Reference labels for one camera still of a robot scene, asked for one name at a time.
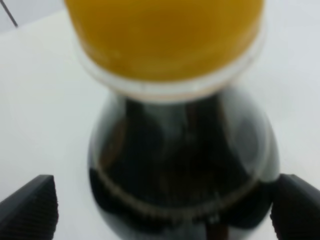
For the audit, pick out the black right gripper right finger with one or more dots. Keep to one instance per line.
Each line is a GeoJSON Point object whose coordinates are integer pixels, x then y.
{"type": "Point", "coordinates": [295, 212]}

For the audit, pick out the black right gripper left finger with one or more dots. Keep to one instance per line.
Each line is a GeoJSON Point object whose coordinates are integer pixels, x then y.
{"type": "Point", "coordinates": [31, 212]}

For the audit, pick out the cola bottle with yellow cap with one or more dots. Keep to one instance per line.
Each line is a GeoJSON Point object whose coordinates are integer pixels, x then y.
{"type": "Point", "coordinates": [178, 152]}

